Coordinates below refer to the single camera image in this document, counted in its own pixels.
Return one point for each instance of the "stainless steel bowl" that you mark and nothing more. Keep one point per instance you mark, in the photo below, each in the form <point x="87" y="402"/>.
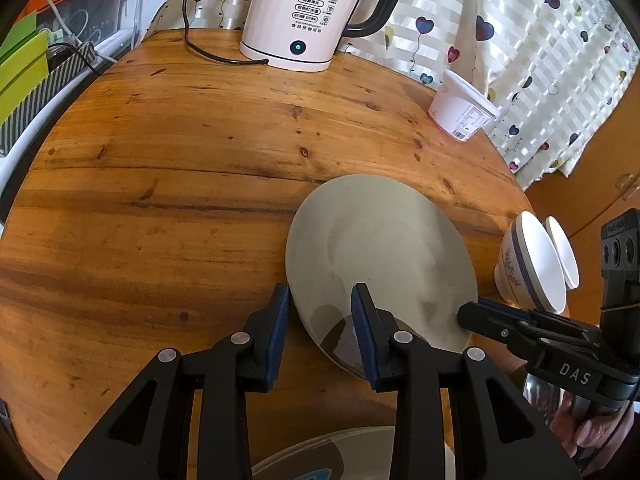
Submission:
<point x="543" y="396"/>

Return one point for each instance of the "right hand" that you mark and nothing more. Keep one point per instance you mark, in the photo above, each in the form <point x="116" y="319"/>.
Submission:
<point x="604" y="433"/>

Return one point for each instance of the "black camera box right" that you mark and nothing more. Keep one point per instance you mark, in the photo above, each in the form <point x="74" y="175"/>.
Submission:
<point x="619" y="241"/>

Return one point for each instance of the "heart pattern curtain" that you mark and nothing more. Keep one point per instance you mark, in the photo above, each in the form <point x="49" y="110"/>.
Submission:
<point x="555" y="69"/>

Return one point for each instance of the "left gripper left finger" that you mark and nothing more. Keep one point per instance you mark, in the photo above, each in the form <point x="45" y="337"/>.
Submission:
<point x="145" y="433"/>

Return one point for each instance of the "wooden cabinet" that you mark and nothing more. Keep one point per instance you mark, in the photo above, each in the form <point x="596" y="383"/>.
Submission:
<point x="603" y="185"/>

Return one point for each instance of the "striped patterned box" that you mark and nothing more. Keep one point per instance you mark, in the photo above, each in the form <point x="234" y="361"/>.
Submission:
<point x="42" y="94"/>

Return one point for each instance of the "white side shelf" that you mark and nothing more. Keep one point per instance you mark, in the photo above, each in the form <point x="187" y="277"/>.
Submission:
<point x="26" y="128"/>

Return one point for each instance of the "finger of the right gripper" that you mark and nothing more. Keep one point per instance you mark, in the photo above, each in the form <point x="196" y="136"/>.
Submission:
<point x="515" y="334"/>
<point x="538" y="318"/>

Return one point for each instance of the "lower green box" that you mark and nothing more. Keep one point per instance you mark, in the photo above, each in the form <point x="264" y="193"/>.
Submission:
<point x="23" y="63"/>

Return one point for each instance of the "white yogurt tub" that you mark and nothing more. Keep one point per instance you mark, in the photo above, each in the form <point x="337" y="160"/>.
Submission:
<point x="459" y="109"/>

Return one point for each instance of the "orange lid storage bin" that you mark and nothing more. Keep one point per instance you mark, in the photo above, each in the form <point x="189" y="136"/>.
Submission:
<point x="74" y="21"/>

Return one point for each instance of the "beige plate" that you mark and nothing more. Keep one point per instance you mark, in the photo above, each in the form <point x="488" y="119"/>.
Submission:
<point x="385" y="234"/>
<point x="360" y="453"/>

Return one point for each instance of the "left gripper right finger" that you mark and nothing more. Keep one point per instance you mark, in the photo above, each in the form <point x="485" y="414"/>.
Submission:
<point x="497" y="433"/>

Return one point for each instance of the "white bowl blue stripe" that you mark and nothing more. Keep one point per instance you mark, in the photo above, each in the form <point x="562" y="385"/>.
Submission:
<point x="529" y="272"/>

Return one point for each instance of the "white electric kettle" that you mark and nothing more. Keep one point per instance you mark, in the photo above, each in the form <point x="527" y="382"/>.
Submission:
<point x="302" y="35"/>

